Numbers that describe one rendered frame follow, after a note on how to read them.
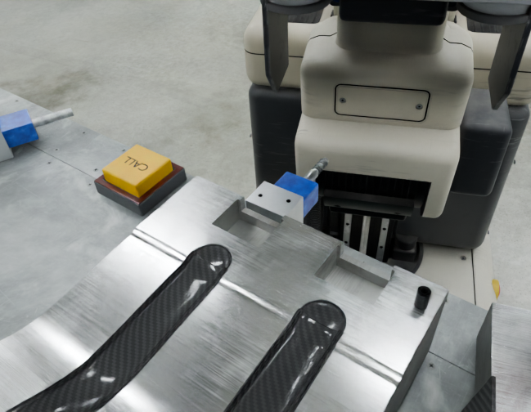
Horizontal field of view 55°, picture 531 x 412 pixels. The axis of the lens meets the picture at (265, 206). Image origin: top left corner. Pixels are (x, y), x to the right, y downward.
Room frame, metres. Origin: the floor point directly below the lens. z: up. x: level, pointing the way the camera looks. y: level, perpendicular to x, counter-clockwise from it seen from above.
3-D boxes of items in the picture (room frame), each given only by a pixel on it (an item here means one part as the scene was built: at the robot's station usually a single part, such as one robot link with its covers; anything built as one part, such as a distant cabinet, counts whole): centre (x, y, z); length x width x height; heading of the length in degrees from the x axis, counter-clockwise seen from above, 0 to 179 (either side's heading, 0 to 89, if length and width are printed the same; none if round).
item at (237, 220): (0.32, 0.01, 0.87); 0.05 x 0.05 x 0.04; 52
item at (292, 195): (0.43, -0.04, 0.83); 0.13 x 0.05 x 0.05; 143
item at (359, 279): (0.26, -0.07, 0.87); 0.05 x 0.05 x 0.04; 52
